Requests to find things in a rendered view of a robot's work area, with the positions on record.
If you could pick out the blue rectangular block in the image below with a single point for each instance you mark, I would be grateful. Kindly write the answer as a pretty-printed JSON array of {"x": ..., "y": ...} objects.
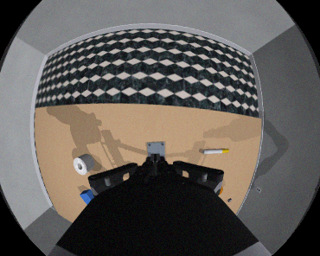
[{"x": 87, "y": 196}]

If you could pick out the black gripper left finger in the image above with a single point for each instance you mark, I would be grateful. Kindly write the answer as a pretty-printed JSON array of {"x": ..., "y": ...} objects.
[{"x": 110, "y": 178}]

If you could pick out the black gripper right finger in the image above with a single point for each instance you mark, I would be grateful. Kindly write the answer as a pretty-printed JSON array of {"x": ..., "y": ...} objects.
[{"x": 204, "y": 175}]

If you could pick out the grey cylinder with central hole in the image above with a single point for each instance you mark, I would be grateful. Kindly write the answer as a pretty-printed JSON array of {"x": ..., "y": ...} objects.
[{"x": 83, "y": 164}]

